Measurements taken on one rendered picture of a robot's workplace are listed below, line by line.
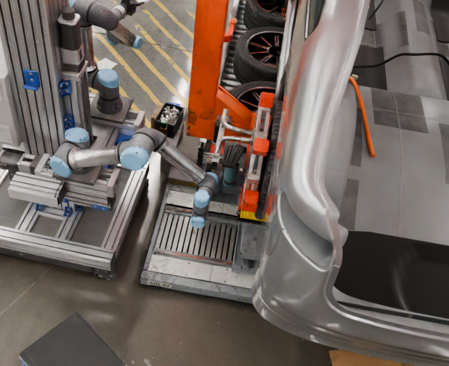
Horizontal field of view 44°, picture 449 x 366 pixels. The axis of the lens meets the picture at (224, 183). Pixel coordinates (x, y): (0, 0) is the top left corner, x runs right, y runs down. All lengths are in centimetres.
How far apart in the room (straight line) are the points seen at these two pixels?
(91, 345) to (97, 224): 88
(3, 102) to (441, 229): 228
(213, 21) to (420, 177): 136
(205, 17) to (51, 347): 186
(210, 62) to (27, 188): 121
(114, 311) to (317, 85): 191
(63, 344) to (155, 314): 67
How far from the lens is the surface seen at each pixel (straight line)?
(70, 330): 304
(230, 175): 333
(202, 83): 336
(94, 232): 352
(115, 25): 307
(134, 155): 253
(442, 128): 337
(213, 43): 319
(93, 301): 350
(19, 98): 310
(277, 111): 290
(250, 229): 356
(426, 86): 382
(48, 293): 356
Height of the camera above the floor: 301
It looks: 47 degrees down
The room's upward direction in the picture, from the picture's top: 9 degrees clockwise
